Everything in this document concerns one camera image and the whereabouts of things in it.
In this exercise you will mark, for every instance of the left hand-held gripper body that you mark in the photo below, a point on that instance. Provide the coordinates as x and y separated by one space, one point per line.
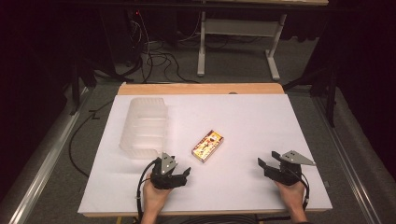
165 179

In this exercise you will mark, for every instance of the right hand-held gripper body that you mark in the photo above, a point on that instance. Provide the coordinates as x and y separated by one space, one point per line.
289 171

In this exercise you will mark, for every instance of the person's left hand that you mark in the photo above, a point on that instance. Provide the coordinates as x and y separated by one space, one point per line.
154 196

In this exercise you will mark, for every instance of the person's right hand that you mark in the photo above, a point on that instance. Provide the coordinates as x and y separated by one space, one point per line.
291 196

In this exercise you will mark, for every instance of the colourful printed small box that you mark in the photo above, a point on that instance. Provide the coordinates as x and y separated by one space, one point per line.
207 146

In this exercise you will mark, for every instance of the white table cover sheet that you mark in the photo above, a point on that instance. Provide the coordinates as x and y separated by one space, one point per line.
243 124

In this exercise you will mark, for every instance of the translucent plastic storage bin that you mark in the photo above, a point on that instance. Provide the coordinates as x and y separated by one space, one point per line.
144 127

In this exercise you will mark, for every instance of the black metal stand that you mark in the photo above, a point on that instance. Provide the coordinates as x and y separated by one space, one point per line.
327 87
81 81

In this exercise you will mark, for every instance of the dark computer tower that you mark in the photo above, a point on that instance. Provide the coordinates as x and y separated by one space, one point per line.
135 34

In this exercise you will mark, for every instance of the silver metal floor rail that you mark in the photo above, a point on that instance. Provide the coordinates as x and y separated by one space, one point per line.
40 165
345 155

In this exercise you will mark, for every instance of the white metal desk frame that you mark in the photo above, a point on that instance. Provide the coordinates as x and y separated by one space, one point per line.
239 28

